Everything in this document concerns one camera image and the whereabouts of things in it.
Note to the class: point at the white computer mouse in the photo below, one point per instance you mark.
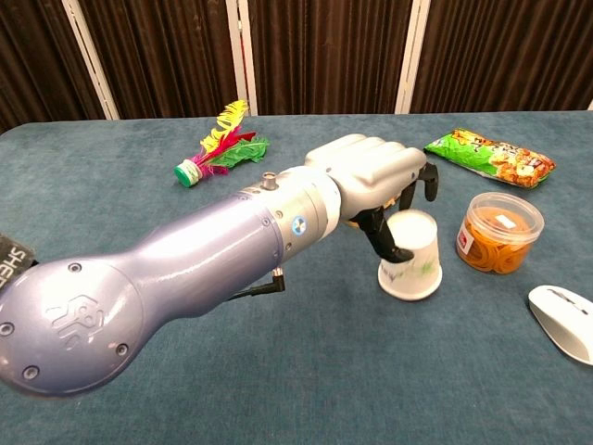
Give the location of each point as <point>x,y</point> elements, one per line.
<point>563,320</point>

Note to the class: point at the colourful feather shuttlecock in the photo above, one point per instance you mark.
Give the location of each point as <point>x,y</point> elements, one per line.
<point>222,148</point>

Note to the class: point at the brown white-framed screen panel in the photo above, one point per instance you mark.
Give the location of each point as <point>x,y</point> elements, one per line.
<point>509,51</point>
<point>324,51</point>
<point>37,55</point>
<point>167,51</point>

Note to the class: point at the white round container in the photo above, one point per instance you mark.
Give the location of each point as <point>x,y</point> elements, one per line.
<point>417,273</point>

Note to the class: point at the left black-fingered white robot hand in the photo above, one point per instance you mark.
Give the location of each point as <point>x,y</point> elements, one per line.
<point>370,171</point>

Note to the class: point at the left lavender robot arm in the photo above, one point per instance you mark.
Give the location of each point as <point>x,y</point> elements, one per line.
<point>185,259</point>

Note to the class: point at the green snack bag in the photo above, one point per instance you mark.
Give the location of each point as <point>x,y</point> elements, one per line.
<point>491,157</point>

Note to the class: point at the blue table cloth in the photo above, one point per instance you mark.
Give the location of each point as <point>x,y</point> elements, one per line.
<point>324,371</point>

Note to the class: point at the clear jar of rubber bands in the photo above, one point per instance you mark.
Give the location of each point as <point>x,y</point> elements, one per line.
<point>498,236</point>

